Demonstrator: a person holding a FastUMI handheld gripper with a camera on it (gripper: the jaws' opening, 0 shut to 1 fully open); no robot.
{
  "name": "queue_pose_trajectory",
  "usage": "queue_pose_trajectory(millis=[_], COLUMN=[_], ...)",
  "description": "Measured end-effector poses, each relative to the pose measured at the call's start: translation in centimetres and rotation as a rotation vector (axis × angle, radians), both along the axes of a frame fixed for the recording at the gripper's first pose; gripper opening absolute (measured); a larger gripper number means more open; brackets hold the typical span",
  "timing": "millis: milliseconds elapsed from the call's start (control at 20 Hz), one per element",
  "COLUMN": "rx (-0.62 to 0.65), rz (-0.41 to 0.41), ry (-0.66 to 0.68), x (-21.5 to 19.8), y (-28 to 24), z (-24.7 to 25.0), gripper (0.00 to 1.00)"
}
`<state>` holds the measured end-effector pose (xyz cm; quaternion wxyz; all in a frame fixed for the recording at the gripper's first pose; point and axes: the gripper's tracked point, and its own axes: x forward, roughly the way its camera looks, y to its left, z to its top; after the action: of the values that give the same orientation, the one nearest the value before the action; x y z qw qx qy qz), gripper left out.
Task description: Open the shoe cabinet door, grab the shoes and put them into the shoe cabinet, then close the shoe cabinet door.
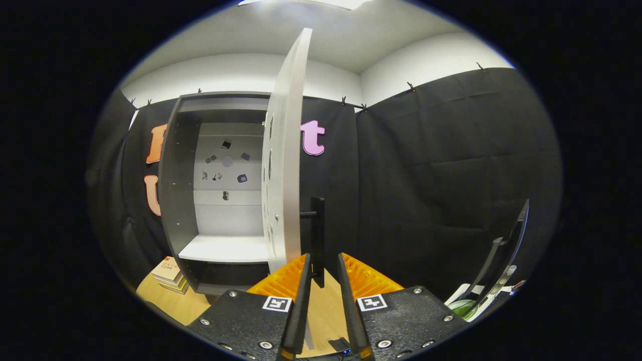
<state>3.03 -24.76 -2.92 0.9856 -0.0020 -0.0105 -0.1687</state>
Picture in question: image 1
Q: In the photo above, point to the black backdrop cloth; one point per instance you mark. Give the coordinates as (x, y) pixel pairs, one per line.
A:
(426, 175)

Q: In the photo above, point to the light cabinet shelf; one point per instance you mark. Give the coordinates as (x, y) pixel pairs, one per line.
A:
(225, 248)

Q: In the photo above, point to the beige book with orange corner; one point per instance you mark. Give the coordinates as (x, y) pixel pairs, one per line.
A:
(168, 268)

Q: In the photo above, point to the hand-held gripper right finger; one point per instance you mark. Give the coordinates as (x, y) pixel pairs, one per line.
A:
(349, 311)

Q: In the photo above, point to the dark grey shoe cabinet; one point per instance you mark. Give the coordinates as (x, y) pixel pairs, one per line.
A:
(173, 200)

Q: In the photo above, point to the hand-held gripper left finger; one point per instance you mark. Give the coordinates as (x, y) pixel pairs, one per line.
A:
(301, 313)

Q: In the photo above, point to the white green printed object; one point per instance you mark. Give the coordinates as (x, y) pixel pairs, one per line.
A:
(461, 308)

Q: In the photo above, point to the black slanted frame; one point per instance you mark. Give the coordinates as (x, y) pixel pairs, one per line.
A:
(516, 235)

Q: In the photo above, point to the yellow-edged book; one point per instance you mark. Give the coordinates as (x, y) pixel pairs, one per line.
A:
(175, 287)

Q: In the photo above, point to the ceiling light panel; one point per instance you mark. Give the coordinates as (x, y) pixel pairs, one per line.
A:
(346, 4)

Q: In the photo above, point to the beige shoe cabinet door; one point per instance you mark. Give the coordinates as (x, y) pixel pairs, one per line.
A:
(288, 175)

